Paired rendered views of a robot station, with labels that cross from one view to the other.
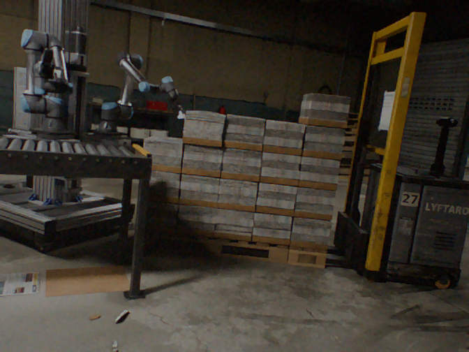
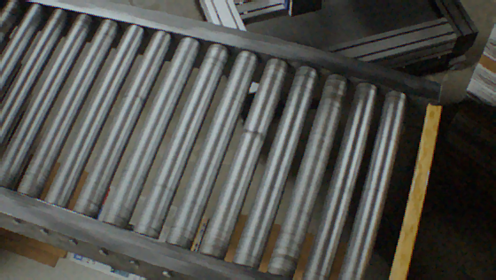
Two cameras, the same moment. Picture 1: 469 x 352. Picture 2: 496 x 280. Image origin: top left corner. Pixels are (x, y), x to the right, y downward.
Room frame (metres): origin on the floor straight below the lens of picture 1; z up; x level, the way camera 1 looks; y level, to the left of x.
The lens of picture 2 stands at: (1.92, 0.44, 1.97)
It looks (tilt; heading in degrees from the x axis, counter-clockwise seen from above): 61 degrees down; 41
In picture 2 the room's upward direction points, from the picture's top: straight up
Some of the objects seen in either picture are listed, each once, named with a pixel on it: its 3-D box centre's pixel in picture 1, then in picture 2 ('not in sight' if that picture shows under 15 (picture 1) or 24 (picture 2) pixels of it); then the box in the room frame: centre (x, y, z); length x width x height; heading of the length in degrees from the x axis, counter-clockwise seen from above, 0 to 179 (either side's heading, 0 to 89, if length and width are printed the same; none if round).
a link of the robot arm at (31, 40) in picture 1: (33, 72); not in sight; (2.92, 1.39, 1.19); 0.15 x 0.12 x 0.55; 124
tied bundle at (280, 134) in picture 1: (280, 136); not in sight; (3.26, -0.35, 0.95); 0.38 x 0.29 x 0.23; 1
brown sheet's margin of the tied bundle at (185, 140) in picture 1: (202, 140); not in sight; (3.10, 0.23, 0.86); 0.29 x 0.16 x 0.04; 91
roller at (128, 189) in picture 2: (42, 149); (153, 129); (2.31, 1.04, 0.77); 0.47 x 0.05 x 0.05; 24
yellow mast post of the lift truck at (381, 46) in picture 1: (361, 140); not in sight; (3.60, -1.08, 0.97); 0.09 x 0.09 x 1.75; 1
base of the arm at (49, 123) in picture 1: (54, 123); not in sight; (2.99, 1.27, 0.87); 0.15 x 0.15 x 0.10
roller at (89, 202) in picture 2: (28, 148); (124, 121); (2.28, 1.10, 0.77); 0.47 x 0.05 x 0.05; 24
